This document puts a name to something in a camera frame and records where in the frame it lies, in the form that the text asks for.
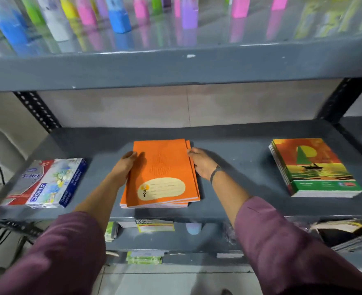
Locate yellow white book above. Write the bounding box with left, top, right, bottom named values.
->
left=311, top=219, right=362, bottom=234

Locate person's right hand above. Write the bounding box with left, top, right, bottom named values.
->
left=187, top=147, right=220, bottom=181

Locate person's right forearm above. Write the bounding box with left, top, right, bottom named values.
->
left=211, top=171, right=362, bottom=295

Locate person's left hand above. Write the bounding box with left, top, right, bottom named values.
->
left=108, top=151, right=138, bottom=188

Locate green white packet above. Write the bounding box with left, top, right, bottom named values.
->
left=104, top=221, right=120, bottom=243

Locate row of colourful bottles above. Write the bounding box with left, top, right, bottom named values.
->
left=0, top=0, right=290, bottom=57

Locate yellow white label packet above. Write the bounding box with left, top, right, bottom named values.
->
left=135, top=219, right=175, bottom=233

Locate red silver packet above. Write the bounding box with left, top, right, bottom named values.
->
left=3, top=160, right=55, bottom=207

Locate black wrist band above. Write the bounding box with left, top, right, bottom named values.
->
left=210, top=165, right=223, bottom=185

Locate blue white crayon packet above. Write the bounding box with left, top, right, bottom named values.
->
left=26, top=158, right=87, bottom=209

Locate grey metal shelf rack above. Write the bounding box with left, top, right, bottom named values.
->
left=0, top=36, right=362, bottom=265

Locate light blue round item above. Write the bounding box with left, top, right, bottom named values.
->
left=185, top=222, right=202, bottom=236

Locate person's left forearm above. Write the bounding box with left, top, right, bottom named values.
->
left=0, top=179, right=127, bottom=295

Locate orange notebook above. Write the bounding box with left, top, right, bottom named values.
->
left=126, top=138, right=201, bottom=208
left=120, top=140, right=200, bottom=209

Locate green flat packet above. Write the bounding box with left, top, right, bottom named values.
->
left=126, top=251, right=163, bottom=265

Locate stack of sailboat print notebooks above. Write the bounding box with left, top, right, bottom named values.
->
left=268, top=138, right=362, bottom=198

